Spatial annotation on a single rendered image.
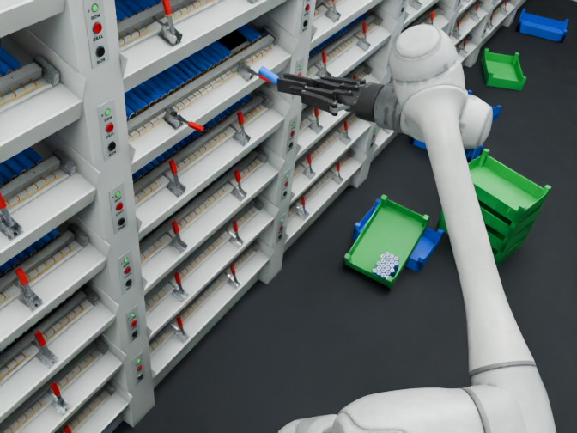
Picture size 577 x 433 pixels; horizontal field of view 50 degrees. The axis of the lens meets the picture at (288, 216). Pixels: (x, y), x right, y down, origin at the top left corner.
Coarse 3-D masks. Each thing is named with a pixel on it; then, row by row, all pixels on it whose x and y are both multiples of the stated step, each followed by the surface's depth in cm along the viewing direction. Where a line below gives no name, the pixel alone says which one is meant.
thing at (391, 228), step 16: (384, 208) 248; (400, 208) 243; (368, 224) 243; (384, 224) 245; (400, 224) 244; (416, 224) 243; (368, 240) 243; (384, 240) 242; (400, 240) 241; (416, 240) 235; (352, 256) 241; (368, 256) 240; (400, 256) 238; (368, 272) 233; (400, 272) 235
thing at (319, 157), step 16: (352, 112) 248; (336, 128) 239; (352, 128) 246; (368, 128) 253; (320, 144) 233; (336, 144) 238; (352, 144) 246; (304, 160) 226; (320, 160) 230; (336, 160) 237; (304, 176) 222
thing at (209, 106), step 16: (272, 32) 164; (240, 48) 160; (272, 48) 165; (288, 48) 165; (256, 64) 159; (272, 64) 161; (224, 80) 151; (240, 80) 153; (256, 80) 156; (208, 96) 146; (224, 96) 148; (240, 96) 155; (192, 112) 142; (208, 112) 143; (160, 128) 135; (144, 144) 131; (160, 144) 133; (144, 160) 132
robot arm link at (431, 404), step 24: (360, 408) 87; (384, 408) 86; (408, 408) 86; (432, 408) 86; (456, 408) 86; (288, 432) 141; (312, 432) 136; (336, 432) 89; (360, 432) 85; (384, 432) 84; (408, 432) 83; (432, 432) 84; (456, 432) 84; (480, 432) 85
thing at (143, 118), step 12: (252, 48) 158; (228, 60) 152; (240, 60) 154; (252, 60) 158; (216, 72) 148; (192, 84) 143; (204, 84) 146; (168, 96) 138; (180, 96) 139; (156, 108) 135; (132, 120) 130; (144, 120) 132; (144, 132) 132
